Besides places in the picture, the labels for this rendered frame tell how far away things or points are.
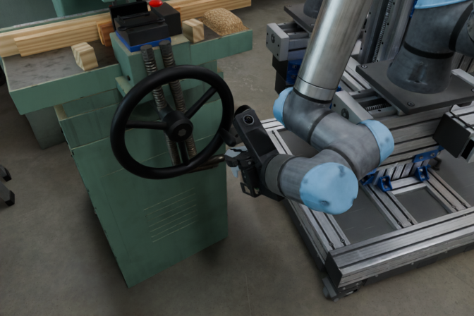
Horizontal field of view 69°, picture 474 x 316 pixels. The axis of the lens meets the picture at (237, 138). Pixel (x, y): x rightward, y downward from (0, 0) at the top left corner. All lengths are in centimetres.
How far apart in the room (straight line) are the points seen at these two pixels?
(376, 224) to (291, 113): 86
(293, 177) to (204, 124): 55
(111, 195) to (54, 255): 65
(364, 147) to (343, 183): 9
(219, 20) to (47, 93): 46
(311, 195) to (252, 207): 113
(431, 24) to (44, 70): 87
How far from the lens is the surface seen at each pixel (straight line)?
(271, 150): 66
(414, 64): 96
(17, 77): 90
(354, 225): 140
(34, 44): 98
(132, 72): 77
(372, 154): 59
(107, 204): 111
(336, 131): 60
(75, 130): 92
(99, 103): 89
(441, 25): 91
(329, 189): 51
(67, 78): 85
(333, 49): 60
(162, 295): 145
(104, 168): 101
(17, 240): 180
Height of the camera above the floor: 129
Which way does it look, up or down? 40 degrees down
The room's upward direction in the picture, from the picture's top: straight up
